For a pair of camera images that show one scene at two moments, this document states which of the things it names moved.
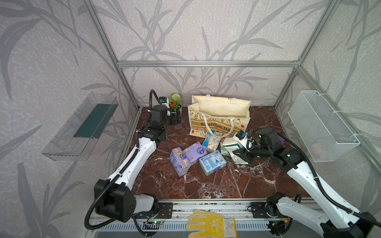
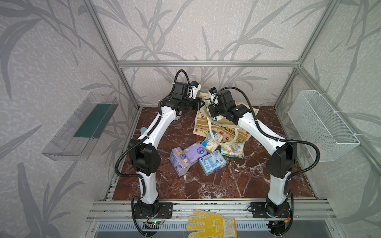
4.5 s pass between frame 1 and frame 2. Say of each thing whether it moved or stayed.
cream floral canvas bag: moved
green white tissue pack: moved
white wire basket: stayed
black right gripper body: moved
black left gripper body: moved
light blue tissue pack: stayed
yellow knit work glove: stayed
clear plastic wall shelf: stayed
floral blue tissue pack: stayed
